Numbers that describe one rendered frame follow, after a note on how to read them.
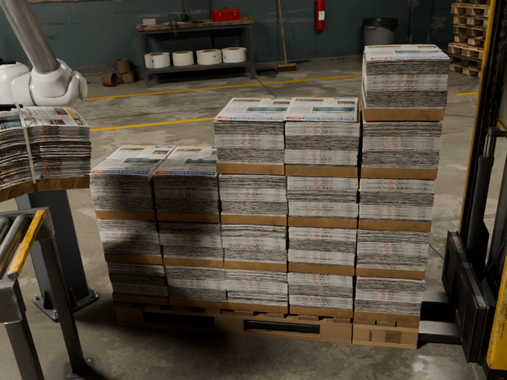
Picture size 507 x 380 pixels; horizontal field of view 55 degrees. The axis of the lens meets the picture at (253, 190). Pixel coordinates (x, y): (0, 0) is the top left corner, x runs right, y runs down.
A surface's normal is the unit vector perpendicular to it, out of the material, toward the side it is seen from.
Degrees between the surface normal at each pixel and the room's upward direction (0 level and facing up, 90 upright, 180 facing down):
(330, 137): 90
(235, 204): 90
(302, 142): 90
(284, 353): 0
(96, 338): 0
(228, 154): 90
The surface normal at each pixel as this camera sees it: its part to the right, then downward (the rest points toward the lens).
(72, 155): 0.49, 0.34
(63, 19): 0.19, 0.40
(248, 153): -0.18, 0.41
